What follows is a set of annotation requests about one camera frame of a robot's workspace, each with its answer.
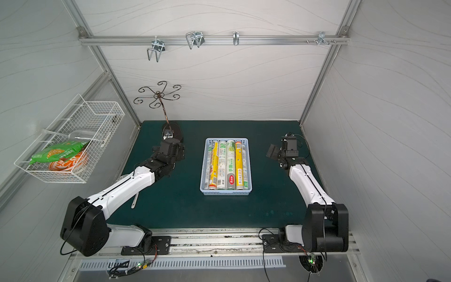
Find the green table mat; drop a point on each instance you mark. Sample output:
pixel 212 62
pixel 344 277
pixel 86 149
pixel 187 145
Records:
pixel 176 201

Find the metal fork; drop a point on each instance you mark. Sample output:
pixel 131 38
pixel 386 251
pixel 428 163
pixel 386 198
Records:
pixel 134 202

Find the double metal hook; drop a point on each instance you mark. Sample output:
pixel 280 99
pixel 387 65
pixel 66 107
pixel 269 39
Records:
pixel 156 49
pixel 195 38

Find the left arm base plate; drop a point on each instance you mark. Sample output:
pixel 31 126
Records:
pixel 158 245

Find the orange snack bag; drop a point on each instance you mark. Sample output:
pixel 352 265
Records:
pixel 74 164

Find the white wire wall basket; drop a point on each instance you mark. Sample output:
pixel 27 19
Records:
pixel 81 120

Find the light blue plastic basket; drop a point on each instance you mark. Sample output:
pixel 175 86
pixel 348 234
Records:
pixel 225 192

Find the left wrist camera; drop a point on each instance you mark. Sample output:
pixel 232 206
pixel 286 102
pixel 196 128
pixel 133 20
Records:
pixel 169 135

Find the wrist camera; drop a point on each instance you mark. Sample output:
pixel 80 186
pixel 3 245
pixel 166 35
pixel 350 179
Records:
pixel 169 135
pixel 289 142

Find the double metal hook left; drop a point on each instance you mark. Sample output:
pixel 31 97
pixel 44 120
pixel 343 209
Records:
pixel 156 49

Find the double metal hook middle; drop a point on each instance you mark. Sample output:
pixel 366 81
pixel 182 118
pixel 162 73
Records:
pixel 195 38

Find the aluminium top rail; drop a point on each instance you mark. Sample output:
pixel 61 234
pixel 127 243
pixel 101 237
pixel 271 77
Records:
pixel 210 40

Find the metal hook right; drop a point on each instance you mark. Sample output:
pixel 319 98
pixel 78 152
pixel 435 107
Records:
pixel 321 40

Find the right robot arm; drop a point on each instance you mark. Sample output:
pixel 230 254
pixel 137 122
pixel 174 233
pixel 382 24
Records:
pixel 325 227

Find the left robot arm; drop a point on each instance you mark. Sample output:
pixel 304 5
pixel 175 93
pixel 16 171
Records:
pixel 85 225

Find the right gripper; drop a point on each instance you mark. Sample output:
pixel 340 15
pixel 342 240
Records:
pixel 278 151

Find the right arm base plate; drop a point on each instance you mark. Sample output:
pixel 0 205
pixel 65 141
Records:
pixel 276 244

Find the single metal hook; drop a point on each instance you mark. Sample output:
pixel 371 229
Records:
pixel 236 38

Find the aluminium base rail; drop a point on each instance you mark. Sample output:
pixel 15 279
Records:
pixel 214 242

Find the green snack bag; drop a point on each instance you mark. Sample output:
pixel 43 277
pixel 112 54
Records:
pixel 64 150

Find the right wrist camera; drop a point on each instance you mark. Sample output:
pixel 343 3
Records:
pixel 289 142

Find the yellow wrap roll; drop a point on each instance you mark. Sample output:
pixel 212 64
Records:
pixel 239 166
pixel 214 167

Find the white vented cable duct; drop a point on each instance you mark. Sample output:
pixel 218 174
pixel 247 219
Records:
pixel 187 263

